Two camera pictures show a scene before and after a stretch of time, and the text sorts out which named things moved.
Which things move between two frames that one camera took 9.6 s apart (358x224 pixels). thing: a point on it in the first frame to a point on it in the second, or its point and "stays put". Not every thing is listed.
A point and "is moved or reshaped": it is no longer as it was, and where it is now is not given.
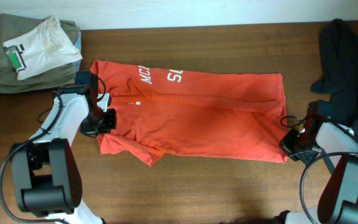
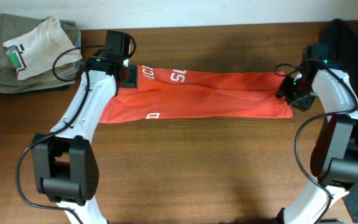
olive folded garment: [7, 79] stays put
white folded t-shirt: [43, 47] stays put
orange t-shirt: [162, 114] is moved or reshaped
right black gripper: [284, 145] to [302, 104]
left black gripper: [110, 122] to [130, 77]
